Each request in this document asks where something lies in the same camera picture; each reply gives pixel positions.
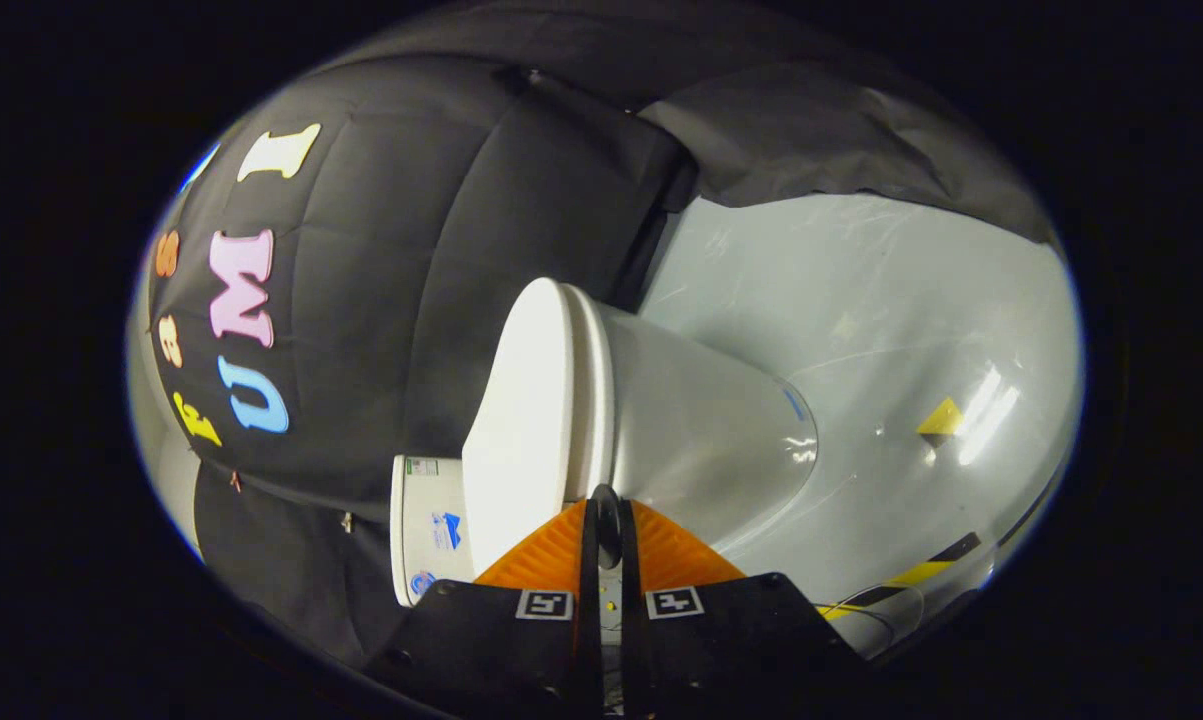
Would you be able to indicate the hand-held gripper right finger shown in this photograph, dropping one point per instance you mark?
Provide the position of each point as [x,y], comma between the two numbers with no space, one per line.
[631,620]

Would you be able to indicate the white toilet lid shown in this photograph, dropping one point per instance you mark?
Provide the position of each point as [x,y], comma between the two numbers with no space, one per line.
[521,420]

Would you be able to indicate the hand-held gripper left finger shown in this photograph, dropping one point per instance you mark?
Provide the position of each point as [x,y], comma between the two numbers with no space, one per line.
[589,620]

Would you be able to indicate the yellow floor tape piece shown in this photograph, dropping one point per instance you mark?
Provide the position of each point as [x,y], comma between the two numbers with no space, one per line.
[941,420]

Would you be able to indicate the white toilet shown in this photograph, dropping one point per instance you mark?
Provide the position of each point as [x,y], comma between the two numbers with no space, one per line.
[701,420]

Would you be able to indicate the black backdrop cloth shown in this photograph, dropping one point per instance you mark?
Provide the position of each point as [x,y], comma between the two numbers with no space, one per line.
[381,300]

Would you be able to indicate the black yellow striped tape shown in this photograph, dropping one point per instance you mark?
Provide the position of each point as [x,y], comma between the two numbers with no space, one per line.
[921,573]

